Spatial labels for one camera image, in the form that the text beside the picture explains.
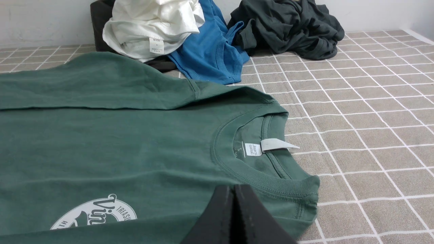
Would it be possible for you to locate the green long-sleeved shirt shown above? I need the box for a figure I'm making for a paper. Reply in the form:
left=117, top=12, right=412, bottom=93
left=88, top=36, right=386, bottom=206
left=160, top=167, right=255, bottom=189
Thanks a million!
left=0, top=52, right=320, bottom=244

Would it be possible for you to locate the blue shirt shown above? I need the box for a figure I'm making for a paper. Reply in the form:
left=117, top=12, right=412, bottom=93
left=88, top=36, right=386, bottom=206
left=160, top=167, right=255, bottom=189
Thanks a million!
left=169, top=0, right=250, bottom=85

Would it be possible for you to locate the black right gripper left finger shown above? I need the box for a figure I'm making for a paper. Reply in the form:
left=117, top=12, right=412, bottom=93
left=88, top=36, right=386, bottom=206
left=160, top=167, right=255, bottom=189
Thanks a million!
left=181, top=185, right=234, bottom=244

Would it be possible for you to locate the black garment under white shirt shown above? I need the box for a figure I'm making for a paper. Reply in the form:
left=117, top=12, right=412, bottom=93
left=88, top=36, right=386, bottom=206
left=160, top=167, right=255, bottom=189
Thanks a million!
left=90, top=0, right=177, bottom=74

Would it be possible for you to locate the white shirt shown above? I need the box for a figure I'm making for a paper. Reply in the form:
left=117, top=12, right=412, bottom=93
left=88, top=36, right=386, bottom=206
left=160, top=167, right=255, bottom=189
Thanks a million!
left=102, top=0, right=205, bottom=62

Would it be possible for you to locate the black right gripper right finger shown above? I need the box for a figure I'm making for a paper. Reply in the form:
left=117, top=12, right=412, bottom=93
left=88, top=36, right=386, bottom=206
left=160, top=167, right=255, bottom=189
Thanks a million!
left=234, top=184, right=297, bottom=244

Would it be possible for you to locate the checkered grey tablecloth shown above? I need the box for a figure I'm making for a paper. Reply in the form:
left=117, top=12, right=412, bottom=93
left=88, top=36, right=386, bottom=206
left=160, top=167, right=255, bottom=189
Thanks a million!
left=1, top=30, right=433, bottom=244

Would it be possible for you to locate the dark grey crumpled shirt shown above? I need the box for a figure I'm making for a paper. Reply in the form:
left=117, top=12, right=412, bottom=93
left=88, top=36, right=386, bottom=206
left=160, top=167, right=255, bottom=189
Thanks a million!
left=228, top=0, right=345, bottom=60

